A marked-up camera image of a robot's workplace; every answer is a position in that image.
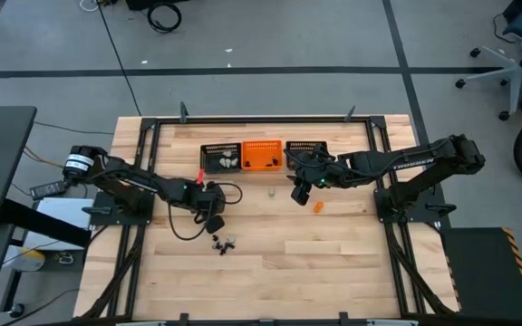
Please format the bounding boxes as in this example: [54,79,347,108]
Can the black power brick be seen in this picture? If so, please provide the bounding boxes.
[28,179,68,201]

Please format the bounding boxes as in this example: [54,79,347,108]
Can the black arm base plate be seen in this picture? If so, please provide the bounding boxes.
[89,189,156,226]
[373,187,442,225]

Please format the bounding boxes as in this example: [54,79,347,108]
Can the yellow white round object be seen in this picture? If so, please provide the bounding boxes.
[3,246,47,273]

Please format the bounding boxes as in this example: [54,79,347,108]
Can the blue white office chair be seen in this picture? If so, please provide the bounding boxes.
[453,0,522,122]

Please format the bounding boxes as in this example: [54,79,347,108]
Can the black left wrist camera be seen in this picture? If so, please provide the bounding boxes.
[205,214,227,235]

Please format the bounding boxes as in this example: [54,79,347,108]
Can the black desk support bar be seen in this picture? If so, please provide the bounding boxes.
[0,197,93,249]

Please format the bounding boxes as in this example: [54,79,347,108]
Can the grey floor cable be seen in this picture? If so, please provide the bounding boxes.
[33,120,116,137]

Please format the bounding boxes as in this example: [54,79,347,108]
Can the silver carabiner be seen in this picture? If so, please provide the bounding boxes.
[53,251,76,266]

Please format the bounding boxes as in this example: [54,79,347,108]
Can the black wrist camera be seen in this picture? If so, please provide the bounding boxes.
[290,179,314,206]
[205,214,227,235]

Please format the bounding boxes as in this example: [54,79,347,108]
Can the black aluminium table frame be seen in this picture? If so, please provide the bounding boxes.
[79,115,459,326]

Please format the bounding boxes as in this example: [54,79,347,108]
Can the long black floor cable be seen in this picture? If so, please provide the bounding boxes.
[95,0,143,118]

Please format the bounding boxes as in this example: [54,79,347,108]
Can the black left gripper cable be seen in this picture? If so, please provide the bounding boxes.
[168,180,245,242]

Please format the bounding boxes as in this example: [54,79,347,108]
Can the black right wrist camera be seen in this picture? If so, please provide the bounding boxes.
[290,179,314,206]

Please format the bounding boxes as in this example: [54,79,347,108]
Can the coiled black cable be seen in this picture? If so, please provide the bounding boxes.
[146,2,183,34]

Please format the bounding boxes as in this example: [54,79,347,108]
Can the white box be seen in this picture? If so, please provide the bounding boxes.
[24,197,93,251]

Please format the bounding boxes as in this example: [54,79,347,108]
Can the orange plastic basket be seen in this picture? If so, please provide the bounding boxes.
[241,139,285,172]

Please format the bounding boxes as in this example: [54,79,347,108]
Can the black plastic basket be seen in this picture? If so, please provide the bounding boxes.
[199,142,243,175]
[285,140,328,158]

